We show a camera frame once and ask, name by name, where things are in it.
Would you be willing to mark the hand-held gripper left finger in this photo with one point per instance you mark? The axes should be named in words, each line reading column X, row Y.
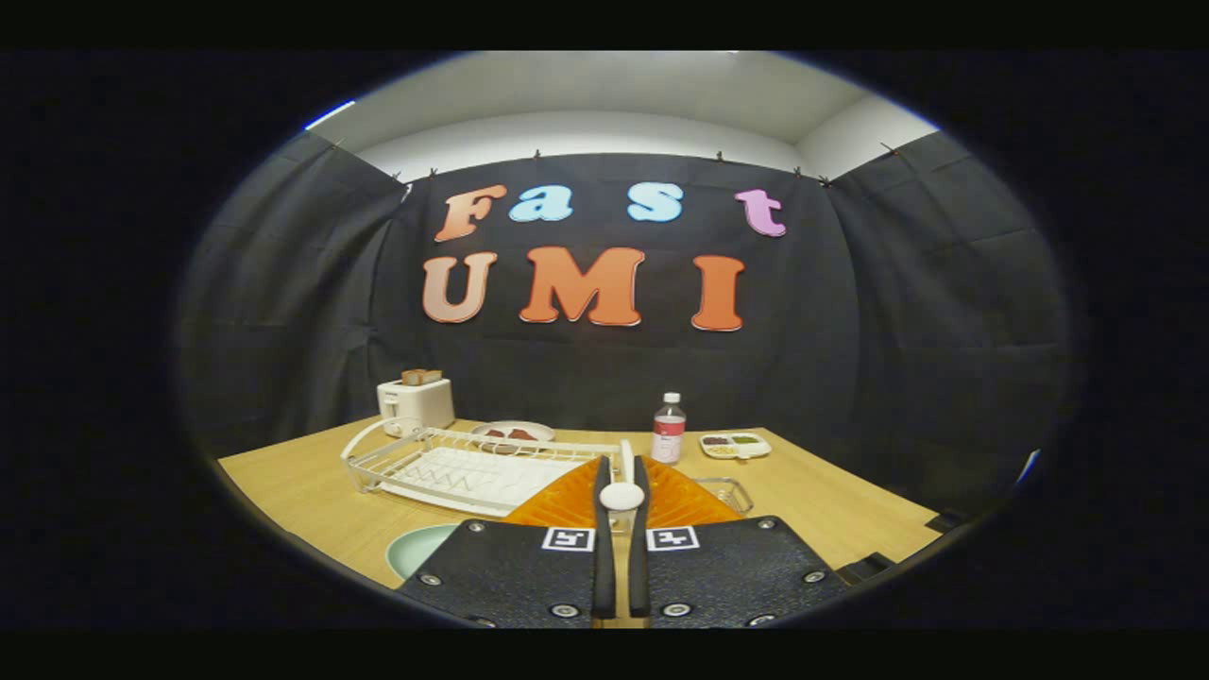
column 510, row 576

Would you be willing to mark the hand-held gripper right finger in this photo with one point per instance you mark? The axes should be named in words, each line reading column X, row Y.
column 737, row 576

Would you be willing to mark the mint green plate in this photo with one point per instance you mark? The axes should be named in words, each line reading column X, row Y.
column 420, row 552

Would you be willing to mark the white divided snack dish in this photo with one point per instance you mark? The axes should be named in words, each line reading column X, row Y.
column 735, row 444

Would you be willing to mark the small plate with red food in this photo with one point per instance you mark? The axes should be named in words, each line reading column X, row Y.
column 515, row 432

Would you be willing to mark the black table clamp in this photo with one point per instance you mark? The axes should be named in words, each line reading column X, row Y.
column 864, row 567
column 946, row 521

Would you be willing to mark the clear plastic water bottle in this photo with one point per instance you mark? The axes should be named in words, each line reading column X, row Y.
column 668, row 434

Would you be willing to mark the white toaster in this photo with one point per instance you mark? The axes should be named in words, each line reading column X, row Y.
column 420, row 404

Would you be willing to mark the toast slices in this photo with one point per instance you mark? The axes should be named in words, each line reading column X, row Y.
column 421, row 376

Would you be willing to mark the black backdrop cloth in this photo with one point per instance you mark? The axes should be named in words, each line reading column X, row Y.
column 897, row 312

